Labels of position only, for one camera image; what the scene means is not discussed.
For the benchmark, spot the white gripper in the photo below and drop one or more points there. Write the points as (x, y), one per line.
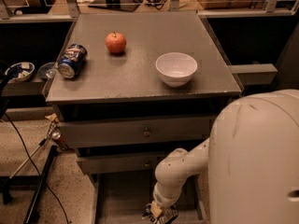
(162, 199)

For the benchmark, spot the blue chip bag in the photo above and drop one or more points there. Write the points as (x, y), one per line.
(168, 216)

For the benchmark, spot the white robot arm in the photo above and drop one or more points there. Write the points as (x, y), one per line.
(252, 159)

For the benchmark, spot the open bottom grey drawer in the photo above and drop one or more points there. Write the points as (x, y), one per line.
(120, 198)

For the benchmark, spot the middle grey drawer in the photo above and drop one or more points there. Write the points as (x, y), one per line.
(119, 163)

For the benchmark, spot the top grey drawer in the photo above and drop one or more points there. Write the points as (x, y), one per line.
(115, 132)

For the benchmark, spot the grey drawer cabinet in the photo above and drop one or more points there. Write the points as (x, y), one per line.
(127, 86)

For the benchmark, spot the black stand base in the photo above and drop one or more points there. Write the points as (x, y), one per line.
(36, 183)

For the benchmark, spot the blue soda can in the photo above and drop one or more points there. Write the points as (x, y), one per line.
(72, 60)

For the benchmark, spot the red apple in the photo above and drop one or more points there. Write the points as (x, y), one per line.
(116, 42)

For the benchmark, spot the grey side shelf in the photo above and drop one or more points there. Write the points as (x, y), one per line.
(254, 74)

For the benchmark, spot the small glass bowl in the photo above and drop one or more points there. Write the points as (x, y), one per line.
(47, 71)

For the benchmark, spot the white bowl with items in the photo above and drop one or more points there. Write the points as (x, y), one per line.
(20, 71)

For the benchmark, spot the black monitor stand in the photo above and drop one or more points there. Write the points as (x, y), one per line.
(117, 5)

